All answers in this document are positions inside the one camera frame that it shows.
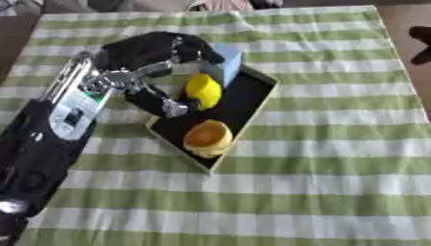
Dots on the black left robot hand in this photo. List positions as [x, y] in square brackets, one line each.
[143, 49]

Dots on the light blue block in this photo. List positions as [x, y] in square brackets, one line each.
[230, 68]

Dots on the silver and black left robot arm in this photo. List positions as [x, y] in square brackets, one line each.
[35, 160]

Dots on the round tan toy bun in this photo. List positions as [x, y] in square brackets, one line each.
[209, 137]

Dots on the yellow toy lemon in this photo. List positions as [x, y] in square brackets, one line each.
[204, 91]

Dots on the tan box with black inside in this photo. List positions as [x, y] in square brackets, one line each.
[247, 96]

